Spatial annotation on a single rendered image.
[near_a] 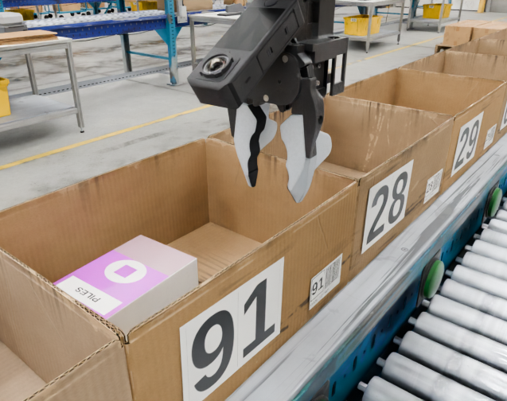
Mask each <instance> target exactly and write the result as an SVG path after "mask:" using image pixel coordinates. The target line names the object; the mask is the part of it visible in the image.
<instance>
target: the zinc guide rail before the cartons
mask: <svg viewBox="0 0 507 401"><path fill-rule="evenodd" d="M506 162H507V134H506V135H505V136H504V137H503V138H502V139H501V140H500V141H499V142H498V143H496V144H495V145H494V146H493V147H492V148H491V149H490V150H489V151H488V152H487V153H486V154H485V155H484V156H483V157H482V158H481V159H480V160H479V161H477V162H476V163H475V164H474V165H473V166H472V167H471V168H470V169H469V170H468V171H467V172H466V173H465V174H464V175H463V176H462V177H461V178H460V179H458V180H457V181H456V182H455V183H454V184H453V185H452V186H451V187H450V188H449V189H448V190H447V191H446V192H445V193H444V194H443V195H442V196H441V197H440V198H439V199H438V200H437V201H436V202H435V203H434V204H433V205H432V206H431V207H430V208H429V209H428V210H427V211H426V212H425V213H424V214H423V215H421V216H420V217H419V218H418V219H417V220H416V221H415V222H414V223H413V224H412V225H411V226H410V227H409V228H408V229H407V230H406V231H405V232H404V233H402V234H401V235H400V236H399V237H398V238H397V239H396V240H395V241H394V242H393V243H392V244H391V245H390V246H389V247H388V248H387V249H386V250H385V251H383V252H382V253H381V254H380V255H379V256H378V257H377V258H376V259H375V260H374V261H373V262H372V263H371V264H370V265H369V266H368V267H367V268H366V269H365V270H363V271H362V272H361V273H360V274H359V275H358V276H357V277H356V278H355V279H354V280H353V281H352V282H351V283H350V284H349V285H348V286H347V287H346V288H345V289H344V290H343V291H342V292H341V293H340V294H339V295H338V296H337V297H336V298H335V299H334V300H333V301H332V302H331V303H330V304H329V305H327V306H326V307H325V308H324V309H323V310H322V311H321V312H320V313H319V314H318V315H317V316H316V317H315V318H314V319H313V320H312V321H311V322H310V323H309V324H307V325H306V326H305V327H304V328H303V329H302V330H301V331H300V332H299V333H298V334H297V335H296V336H295V337H294V338H293V339H292V340H291V341H289V342H288V343H287V344H286V345H285V346H284V347H283V348H282V349H281V350H280V351H279V352H278V353H277V354H276V355H275V356H274V357H273V358H272V359H271V360H269V361H268V362H267V363H266V364H265V365H264V366H263V367H262V368H261V369H260V370H259V371H258V372H257V373H256V374H255V375H254V376H253V377H252V378H251V379H250V380H249V381H248V382H247V383H246V384H245V385H244V386H243V387H242V388H241V389H240V390H239V391H238V392H237V393H236V394H235V395H233V396H232V397H231V398H230V399H229V400H228V401H292V400H293V399H294V398H295V396H296V395H297V394H298V393H299V392H300V391H301V390H302V389H303V388H304V387H305V386H306V385H307V384H308V383H309V382H310V380H311V379H312V378H313V377H314V376H315V375H316V373H317V372H318V371H319V370H320V369H321V368H322V367H323V365H324V364H325V363H326V362H327V361H328V360H329V359H330V357H331V356H332V355H333V354H334V353H335V352H336V351H337V350H338V349H339V348H340V347H341V346H342V345H343V344H344V342H345V341H346V340H347V339H348V338H349V337H350V336H351V334H352V333H353V332H354V331H355V330H356V329H357V327H358V326H359V325H360V324H361V323H362V322H363V321H364V320H365V318H366V317H367V316H368V315H369V314H370V313H371V312H372V311H373V310H374V309H375V308H376V307H377V306H378V304H379V303H380V302H381V301H382V300H383V299H384V298H385V296H386V295H387V294H388V293H389V292H390V291H391V290H392V288H393V287H394V286H395V285H396V284H397V283H398V282H399V281H400V280H401V279H402V277H404V276H405V275H406V273H407V272H408V271H409V270H410V269H411V268H412V267H413V265H414V264H415V263H416V262H417V261H418V260H419V259H420V257H421V256H422V255H423V254H424V253H425V252H426V251H427V249H428V248H429V247H430V246H431V245H432V244H433V243H434V242H435V241H436V240H437V239H438V238H439V237H440V236H441V234H442V233H443V232H444V231H445V230H446V229H447V227H448V226H449V225H450V224H451V223H452V222H453V221H454V219H455V218H456V217H457V216H458V215H459V214H460V213H461V212H462V210H463V209H464V208H465V207H466V206H467V205H468V204H469V203H470V202H471V201H472V200H473V199H474V198H475V196H476V195H477V194H478V193H479V192H480V191H481V190H482V188H483V187H484V186H485V185H486V184H487V183H488V182H489V180H490V179H491V178H492V177H493V176H494V175H495V174H496V172H497V171H498V170H499V169H500V168H501V167H502V166H503V165H504V164H505V163H506Z"/></svg>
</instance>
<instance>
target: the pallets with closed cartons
mask: <svg viewBox="0 0 507 401"><path fill-rule="evenodd" d="M506 28H507V21H481V20H469V19H468V20H465V21H459V22H457V23H453V24H450V25H446V26H445V31H444V36H443V43H440V44H437V45H435V54H436V53H440V49H443V50H444V51H446V50H447V49H450V48H453V47H455V46H457V45H461V44H464V43H466V42H468V41H472V40H475V39H478V38H480V37H484V36H485V35H488V34H491V33H495V32H497V31H500V30H503V29H506Z"/></svg>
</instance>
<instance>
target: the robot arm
mask: <svg viewBox="0 0 507 401"><path fill-rule="evenodd" d="M334 11H335V0H253V1H252V2H251V4H250V5H249V6H248V7H247V8H246V10H245V11H244V12H243V13H242V14H241V15H240V16H239V17H238V18H237V20H236V21H235V22H234V23H233V24H232V26H231V27H230V28H229V29H228V31H227V32H226V33H225V34H224V35H223V37H222V38H221V39H220V40H219V41H218V42H217V43H216V44H215V45H214V46H213V48H212V49H211V50H210V51H209V53H208V54H207V55H206V56H205V58H204V59H203V60H202V61H201V62H200V64H199V65H198V66H197V67H196V68H195V69H194V70H193V71H192V72H191V73H190V75H189V76H188V77H187V80H188V82H189V85H190V87H191V88H192V89H193V91H194V93H195V95H196V97H197V98H198V100H199V102H200V103H204V104H208V105H213V106H217V107H224V108H228V118H229V124H230V129H231V135H232V137H233V138H234V143H235V148H236V153H237V156H238V158H239V160H240V164H241V167H242V169H243V171H244V175H245V177H246V180H247V183H248V185H249V186H250V187H252V188H253V187H255V184H256V179H257V174H258V166H257V157H258V155H259V152H260V151H261V150H262V149H263V148H264V147H265V146H266V145H267V144H268V143H269V142H270V141H271V140H272V139H273V138H274V137H275V134H276V131H277V122H276V121H273V120H271V119H269V109H270V103H272V104H275V105H277V107H278V109H279V111H280V112H285V111H289V110H290V109H291V113H292V115H291V116H290V117H289V118H287V119H286V120H285V121H284V122H283V123H282V124H281V126H280V132H281V138H282V140H283V143H284V144H285V146H286V148H287V162H286V168H287V172H288V174H289V178H288V184H287V189H288V191H289V192H290V194H291V196H292V197H293V199H294V201H295V202H296V203H300V202H301V201H302V200H303V198H304V197H305V195H306V194H307V192H308V190H309V188H310V184H311V182H312V178H313V175H314V171H315V169H316V168H317V167H318V166H319V165H320V164H321V163H322V162H323V161H324V160H325V159H326V157H327V156H328V155H329V154H330V151H331V147H332V142H331V137H330V136H329V135H328V134H327V133H324V132H321V131H320V130H321V128H322V123H323V119H324V101H323V98H325V95H326V93H327V84H329V83H330V96H334V95H337V94H340V93H342V92H344V89H345V71H346V61H347V52H348V42H349V38H348V37H339V36H334V35H333V24H334ZM341 54H342V64H341V81H338V82H336V83H335V73H336V63H337V55H341ZM330 59H332V66H331V72H328V69H329V60H330Z"/></svg>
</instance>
